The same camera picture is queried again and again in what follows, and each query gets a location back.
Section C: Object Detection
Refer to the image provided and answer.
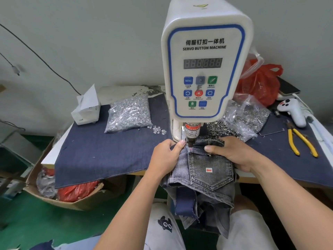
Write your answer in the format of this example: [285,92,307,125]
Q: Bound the person's right hand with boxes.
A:
[204,136,258,174]

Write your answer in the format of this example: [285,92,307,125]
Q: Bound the person's left hand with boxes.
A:
[146,139,186,180]

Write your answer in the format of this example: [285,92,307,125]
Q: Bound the grey denim jeans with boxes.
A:
[160,135,237,238]

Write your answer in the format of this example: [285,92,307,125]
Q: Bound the person's left forearm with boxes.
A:
[94,169,171,250]

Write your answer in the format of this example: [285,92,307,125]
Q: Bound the person's right forearm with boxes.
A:
[241,153,333,250]

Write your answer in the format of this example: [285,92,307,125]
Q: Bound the pile of loose metal rings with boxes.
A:
[207,120,246,140]

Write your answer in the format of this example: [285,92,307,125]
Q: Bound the pile of loose clear studs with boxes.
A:
[147,125,167,136]

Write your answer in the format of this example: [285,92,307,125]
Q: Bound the clear bag of metal buttons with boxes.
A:
[221,95,271,142]

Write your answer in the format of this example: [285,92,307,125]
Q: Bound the clear bag of silver studs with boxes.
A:
[104,94,152,134]

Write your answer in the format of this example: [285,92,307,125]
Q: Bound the dark blue denim strip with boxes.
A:
[175,189,199,217]

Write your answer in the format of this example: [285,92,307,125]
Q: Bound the person's right leg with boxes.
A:
[235,195,261,214]

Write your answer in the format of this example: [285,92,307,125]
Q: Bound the dark blue denim mat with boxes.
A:
[55,95,333,189]

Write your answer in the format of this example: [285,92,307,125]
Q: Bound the red plastic bag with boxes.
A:
[235,59,283,107]
[43,166,104,203]

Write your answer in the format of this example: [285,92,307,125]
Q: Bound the white handheld controller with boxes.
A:
[276,98,307,128]

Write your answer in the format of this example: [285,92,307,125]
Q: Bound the person's white shorts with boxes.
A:
[144,202,279,250]

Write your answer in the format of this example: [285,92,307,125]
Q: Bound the clear empty plastic bag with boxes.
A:
[239,47,265,80]

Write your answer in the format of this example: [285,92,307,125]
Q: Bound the black smartphone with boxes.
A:
[276,76,301,97]

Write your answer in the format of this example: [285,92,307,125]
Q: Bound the white tissue box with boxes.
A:
[71,84,101,126]

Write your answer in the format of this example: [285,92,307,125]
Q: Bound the brown cardboard box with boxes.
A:
[23,138,128,211]

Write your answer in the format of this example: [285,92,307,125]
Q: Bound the white button press machine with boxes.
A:
[161,0,254,143]

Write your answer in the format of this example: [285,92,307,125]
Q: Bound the crumpled clear plastic bag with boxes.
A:
[36,169,59,199]

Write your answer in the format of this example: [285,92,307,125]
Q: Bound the light blue garment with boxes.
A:
[53,235,103,250]

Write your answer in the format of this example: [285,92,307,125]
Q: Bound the grey metal box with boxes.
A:
[0,131,43,169]

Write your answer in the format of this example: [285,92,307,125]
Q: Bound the dark blue fabric piece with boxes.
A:
[29,240,56,250]

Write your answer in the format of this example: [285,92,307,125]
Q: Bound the yellow handled pliers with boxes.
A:
[285,120,319,158]

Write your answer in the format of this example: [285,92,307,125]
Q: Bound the long black wall cable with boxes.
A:
[0,23,82,96]

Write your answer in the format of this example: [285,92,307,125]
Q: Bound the thin cable with plug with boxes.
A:
[0,52,21,76]

